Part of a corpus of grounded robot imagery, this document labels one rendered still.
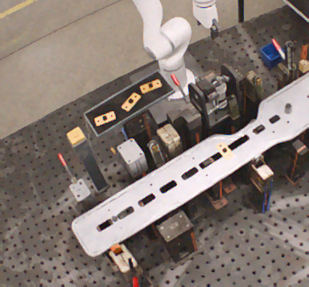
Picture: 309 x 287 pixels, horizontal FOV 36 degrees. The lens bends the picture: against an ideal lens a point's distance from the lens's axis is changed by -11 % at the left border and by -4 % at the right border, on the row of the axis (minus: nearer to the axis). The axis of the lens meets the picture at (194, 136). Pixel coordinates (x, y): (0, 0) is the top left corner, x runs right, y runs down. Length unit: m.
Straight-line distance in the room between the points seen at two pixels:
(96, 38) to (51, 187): 1.77
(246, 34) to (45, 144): 1.28
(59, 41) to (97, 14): 0.40
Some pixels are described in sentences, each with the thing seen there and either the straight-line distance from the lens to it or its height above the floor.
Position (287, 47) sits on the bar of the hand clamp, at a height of 1.21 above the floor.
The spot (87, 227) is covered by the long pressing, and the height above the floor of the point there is 1.00.
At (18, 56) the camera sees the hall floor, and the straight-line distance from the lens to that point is 4.14.
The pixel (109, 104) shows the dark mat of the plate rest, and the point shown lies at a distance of 2.08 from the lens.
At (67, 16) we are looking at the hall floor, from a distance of 4.28.
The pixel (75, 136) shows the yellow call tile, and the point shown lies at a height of 1.16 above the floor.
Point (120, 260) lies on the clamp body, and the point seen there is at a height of 1.06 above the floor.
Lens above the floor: 2.82
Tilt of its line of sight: 59 degrees down
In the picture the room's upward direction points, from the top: 8 degrees counter-clockwise
